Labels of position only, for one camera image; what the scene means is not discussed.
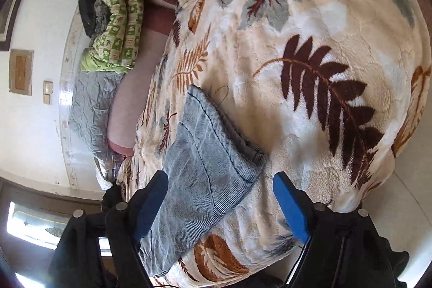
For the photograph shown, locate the wooden wall panel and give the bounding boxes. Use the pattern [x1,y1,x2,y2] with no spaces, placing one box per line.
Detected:
[9,49,34,96]

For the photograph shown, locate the white crumpled cloth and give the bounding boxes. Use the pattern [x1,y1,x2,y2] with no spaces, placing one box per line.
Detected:
[95,156,119,188]

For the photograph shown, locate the pile of dark clothes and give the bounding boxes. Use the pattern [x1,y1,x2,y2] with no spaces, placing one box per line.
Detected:
[78,0,112,37]

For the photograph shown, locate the pink bed sheet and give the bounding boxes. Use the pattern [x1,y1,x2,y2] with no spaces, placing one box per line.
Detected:
[106,9,178,155]

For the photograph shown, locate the cream leaf print blanket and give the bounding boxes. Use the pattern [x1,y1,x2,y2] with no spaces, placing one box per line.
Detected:
[116,0,432,288]

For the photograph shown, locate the blue denim pants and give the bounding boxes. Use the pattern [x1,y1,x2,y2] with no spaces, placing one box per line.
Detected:
[138,84,267,278]

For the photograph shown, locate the beige wall switch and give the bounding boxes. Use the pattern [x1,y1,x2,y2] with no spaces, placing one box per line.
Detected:
[43,80,54,105]

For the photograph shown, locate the black cloth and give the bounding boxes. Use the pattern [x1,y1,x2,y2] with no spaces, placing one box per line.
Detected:
[102,184,124,208]

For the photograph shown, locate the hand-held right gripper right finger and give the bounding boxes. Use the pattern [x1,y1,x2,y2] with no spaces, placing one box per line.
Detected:
[273,171,409,288]

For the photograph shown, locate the green patterned quilt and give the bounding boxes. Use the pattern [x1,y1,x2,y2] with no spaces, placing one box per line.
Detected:
[81,0,145,74]

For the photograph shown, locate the grey quilted pillow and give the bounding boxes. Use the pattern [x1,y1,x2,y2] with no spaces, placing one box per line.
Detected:
[69,48,124,174]

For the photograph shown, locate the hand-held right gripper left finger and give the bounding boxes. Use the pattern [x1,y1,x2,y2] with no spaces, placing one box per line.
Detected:
[47,170,168,288]

